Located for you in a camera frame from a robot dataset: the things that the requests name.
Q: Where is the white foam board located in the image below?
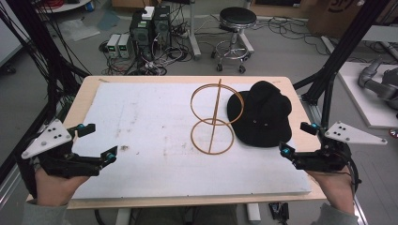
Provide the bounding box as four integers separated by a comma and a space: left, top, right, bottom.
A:
71, 82, 313, 201

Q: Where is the clear plastic sheet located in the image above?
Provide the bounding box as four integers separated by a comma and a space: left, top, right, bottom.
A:
58, 18, 101, 42

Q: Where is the black computer tower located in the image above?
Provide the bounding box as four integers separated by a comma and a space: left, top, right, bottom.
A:
152, 5, 173, 49
129, 10, 155, 62

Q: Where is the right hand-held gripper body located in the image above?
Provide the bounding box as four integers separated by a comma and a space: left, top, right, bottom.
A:
294, 121, 389, 173

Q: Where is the white box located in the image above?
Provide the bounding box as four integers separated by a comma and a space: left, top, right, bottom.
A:
141, 6, 156, 22

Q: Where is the wooden ring hat stand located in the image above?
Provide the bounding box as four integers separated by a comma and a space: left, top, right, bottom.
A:
189, 78, 245, 157

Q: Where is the white round table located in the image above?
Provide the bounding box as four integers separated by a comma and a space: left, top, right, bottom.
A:
35, 0, 92, 14

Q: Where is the black hat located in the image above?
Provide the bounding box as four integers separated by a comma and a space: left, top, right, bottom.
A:
226, 80, 294, 149

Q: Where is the grey power supply unit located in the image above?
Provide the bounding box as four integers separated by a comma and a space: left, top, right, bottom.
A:
105, 33, 122, 59
117, 33, 131, 59

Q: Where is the brown cardboard box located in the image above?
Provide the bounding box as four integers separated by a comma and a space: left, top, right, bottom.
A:
305, 0, 398, 39

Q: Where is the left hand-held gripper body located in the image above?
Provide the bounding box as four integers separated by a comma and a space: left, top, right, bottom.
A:
21, 118, 103, 179

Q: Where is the black metal frame stand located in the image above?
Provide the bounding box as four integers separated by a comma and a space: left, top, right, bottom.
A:
292, 0, 392, 129
0, 0, 92, 201

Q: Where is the black round stool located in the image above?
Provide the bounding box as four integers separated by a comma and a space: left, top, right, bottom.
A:
210, 7, 258, 75

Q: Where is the person's right hand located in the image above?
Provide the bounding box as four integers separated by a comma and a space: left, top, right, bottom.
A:
305, 169, 357, 217

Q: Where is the person's left hand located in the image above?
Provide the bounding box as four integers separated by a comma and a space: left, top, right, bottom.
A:
34, 168, 91, 208

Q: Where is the tangle of floor cables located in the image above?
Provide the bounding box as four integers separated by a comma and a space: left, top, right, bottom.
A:
99, 18, 201, 77

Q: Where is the white base board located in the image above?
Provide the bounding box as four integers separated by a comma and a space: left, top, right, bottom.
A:
337, 61, 398, 129

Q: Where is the grey metal table leg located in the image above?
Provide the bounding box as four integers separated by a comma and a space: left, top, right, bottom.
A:
187, 0, 203, 61

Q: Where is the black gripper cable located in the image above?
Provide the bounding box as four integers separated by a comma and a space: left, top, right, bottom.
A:
342, 154, 363, 189

